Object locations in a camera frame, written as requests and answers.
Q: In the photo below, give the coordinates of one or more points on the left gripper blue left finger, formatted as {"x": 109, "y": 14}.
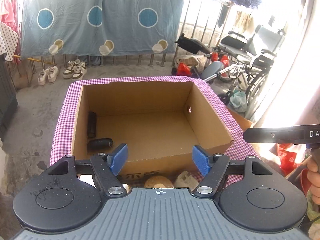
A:
{"x": 106, "y": 167}

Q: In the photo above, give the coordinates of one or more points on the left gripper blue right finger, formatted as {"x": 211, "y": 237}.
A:
{"x": 213, "y": 168}

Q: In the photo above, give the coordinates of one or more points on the black oval case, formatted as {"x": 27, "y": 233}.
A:
{"x": 100, "y": 144}

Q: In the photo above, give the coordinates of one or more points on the white power adapter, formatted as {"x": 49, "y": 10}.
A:
{"x": 186, "y": 180}

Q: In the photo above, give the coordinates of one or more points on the black lipstick tube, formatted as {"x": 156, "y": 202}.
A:
{"x": 91, "y": 124}

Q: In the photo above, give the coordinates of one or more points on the gold lid black jar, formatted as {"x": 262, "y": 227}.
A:
{"x": 158, "y": 182}

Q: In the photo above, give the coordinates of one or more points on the white supplement bottle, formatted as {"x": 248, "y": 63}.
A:
{"x": 127, "y": 188}

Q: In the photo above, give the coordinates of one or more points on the person's right hand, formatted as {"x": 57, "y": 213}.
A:
{"x": 314, "y": 178}

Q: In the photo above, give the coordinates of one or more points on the purple checkered tablecloth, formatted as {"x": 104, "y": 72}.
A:
{"x": 62, "y": 140}

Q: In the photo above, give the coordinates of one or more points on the brown cardboard box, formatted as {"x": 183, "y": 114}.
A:
{"x": 159, "y": 121}

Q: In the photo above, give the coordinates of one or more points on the wheelchair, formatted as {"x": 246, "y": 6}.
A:
{"x": 252, "y": 60}

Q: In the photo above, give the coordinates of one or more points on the grey round stool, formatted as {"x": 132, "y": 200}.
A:
{"x": 211, "y": 71}

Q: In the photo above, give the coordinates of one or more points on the brown white sneakers pair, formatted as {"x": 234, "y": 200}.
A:
{"x": 75, "y": 70}

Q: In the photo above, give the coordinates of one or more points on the dark cabinet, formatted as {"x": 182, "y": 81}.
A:
{"x": 8, "y": 101}

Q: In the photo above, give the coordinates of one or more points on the black bicycle seat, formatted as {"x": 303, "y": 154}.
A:
{"x": 192, "y": 45}

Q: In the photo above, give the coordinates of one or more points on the blue patterned hanging sheet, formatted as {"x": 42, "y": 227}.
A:
{"x": 99, "y": 27}

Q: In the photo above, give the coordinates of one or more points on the polka dot cloth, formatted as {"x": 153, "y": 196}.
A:
{"x": 8, "y": 42}

